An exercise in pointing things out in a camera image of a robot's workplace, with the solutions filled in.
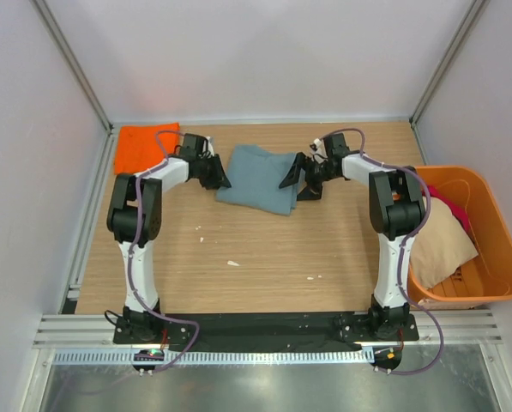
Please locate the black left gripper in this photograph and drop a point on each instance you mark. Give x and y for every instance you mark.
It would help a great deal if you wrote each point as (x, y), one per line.
(219, 178)

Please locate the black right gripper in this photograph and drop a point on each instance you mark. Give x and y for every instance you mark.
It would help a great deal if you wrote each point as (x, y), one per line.
(313, 191)

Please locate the blue grey t shirt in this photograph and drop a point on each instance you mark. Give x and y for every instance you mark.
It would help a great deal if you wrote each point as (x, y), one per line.
(255, 176)

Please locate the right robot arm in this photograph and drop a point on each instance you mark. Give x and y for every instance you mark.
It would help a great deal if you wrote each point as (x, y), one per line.
(397, 199)

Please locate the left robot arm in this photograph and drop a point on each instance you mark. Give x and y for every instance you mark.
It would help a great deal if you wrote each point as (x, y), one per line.
(135, 217)

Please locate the folded orange t shirt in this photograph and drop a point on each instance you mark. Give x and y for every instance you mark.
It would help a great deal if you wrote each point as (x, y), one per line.
(138, 147)

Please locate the beige t shirt in basket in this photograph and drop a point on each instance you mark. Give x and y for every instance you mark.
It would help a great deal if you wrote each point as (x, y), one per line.
(441, 247)

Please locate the red t shirt in basket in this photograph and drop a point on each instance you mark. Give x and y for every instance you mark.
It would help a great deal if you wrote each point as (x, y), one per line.
(457, 211)

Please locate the orange plastic basket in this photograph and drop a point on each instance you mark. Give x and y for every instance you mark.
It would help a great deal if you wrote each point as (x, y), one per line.
(488, 277)

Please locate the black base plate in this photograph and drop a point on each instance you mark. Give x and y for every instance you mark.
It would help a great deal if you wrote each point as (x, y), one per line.
(267, 333)

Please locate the aluminium frame rail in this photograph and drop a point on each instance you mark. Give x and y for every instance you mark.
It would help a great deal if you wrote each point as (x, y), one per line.
(73, 331)

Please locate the left aluminium corner post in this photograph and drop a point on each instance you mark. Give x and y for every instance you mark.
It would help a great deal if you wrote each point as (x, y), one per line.
(58, 37)

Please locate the aluminium corner post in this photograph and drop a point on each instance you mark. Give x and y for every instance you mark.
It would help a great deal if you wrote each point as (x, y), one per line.
(463, 30)
(58, 37)

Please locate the white slotted cable duct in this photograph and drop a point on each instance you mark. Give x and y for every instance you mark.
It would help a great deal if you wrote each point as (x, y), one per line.
(150, 357)

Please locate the right aluminium corner post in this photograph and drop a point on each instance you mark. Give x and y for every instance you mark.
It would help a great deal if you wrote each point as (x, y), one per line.
(463, 30)

